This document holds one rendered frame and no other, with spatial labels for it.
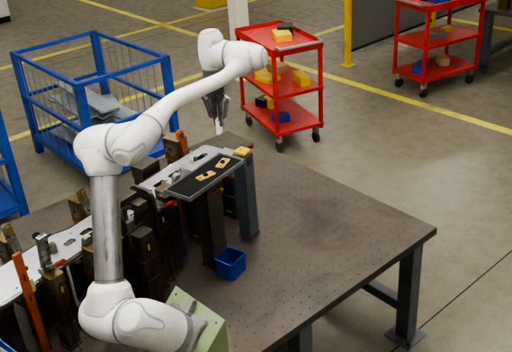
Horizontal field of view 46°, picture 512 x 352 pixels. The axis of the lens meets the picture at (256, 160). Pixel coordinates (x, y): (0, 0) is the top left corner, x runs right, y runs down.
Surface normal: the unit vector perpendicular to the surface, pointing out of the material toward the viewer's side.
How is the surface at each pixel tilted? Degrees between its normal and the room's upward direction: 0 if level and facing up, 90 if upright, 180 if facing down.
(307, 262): 0
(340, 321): 0
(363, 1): 90
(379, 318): 0
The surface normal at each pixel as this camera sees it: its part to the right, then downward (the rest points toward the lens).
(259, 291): -0.06, -0.88
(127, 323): -0.42, -0.43
